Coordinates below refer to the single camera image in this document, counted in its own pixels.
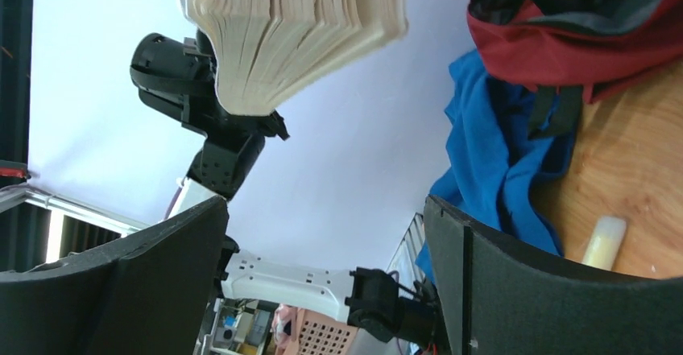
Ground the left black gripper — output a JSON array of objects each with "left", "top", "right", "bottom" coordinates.
[{"left": 129, "top": 33, "right": 289, "bottom": 142}]

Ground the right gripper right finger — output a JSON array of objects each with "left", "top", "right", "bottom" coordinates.
[{"left": 424, "top": 196, "right": 682, "bottom": 354}]

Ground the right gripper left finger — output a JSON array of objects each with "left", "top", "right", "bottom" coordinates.
[{"left": 1, "top": 197, "right": 228, "bottom": 354}]

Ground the little women book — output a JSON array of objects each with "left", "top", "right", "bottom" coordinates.
[{"left": 179, "top": 0, "right": 408, "bottom": 117}]

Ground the red backpack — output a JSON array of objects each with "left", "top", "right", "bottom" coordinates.
[{"left": 467, "top": 0, "right": 682, "bottom": 138}]

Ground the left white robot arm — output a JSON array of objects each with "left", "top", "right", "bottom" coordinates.
[{"left": 130, "top": 33, "right": 448, "bottom": 354}]

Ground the blue shirt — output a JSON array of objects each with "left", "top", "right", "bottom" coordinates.
[{"left": 430, "top": 50, "right": 576, "bottom": 256}]

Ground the orange highlighter marker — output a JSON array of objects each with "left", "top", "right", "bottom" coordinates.
[{"left": 582, "top": 216, "right": 627, "bottom": 270}]

